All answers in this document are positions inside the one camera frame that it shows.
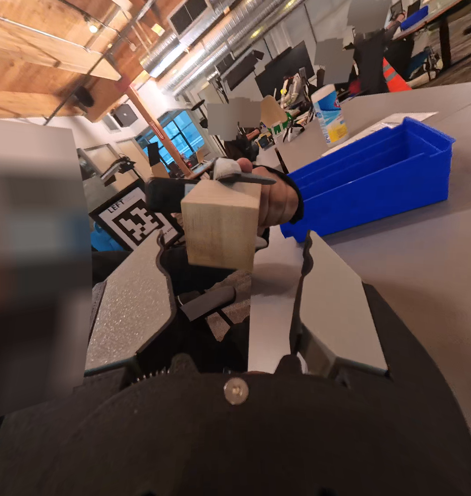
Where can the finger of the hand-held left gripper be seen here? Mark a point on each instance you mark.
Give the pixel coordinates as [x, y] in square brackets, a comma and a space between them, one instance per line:
[226, 167]

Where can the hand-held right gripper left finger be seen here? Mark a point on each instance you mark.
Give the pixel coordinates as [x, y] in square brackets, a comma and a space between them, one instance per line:
[130, 310]

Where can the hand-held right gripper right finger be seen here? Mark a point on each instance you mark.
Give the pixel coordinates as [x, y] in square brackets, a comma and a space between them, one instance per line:
[336, 314]

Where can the large natural wooden cube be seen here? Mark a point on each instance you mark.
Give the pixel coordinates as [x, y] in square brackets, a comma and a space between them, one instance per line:
[220, 228]

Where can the blue plastic bin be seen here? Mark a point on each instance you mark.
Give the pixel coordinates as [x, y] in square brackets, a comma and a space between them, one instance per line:
[375, 193]

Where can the person's left forearm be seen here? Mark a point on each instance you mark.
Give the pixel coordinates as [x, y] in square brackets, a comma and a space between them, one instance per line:
[204, 275]

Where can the wooden-top standing desk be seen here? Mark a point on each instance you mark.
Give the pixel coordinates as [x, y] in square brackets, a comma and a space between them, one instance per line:
[433, 19]

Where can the person's left hand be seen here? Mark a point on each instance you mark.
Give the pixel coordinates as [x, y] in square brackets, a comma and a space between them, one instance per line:
[276, 201]

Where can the white sign board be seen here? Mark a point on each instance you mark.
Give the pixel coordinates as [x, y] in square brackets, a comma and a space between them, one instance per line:
[134, 221]

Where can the diagonal support beam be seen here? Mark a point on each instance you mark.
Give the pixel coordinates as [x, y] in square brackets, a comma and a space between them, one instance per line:
[158, 131]

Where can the small wooden document stand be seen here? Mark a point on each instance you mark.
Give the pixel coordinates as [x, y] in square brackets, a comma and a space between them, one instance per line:
[274, 112]

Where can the person's torso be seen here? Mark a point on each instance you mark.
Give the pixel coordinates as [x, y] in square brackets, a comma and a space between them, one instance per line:
[204, 341]

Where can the wipes canister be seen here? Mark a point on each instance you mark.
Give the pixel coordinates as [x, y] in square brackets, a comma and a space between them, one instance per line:
[330, 116]

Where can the white paper sheets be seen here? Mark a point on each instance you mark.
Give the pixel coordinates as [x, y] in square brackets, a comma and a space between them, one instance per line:
[406, 118]

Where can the orange traffic cone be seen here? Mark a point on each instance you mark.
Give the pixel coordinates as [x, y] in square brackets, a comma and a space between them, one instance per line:
[394, 77]

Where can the small blue storage bin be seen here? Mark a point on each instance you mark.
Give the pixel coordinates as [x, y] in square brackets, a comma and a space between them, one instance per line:
[414, 17]

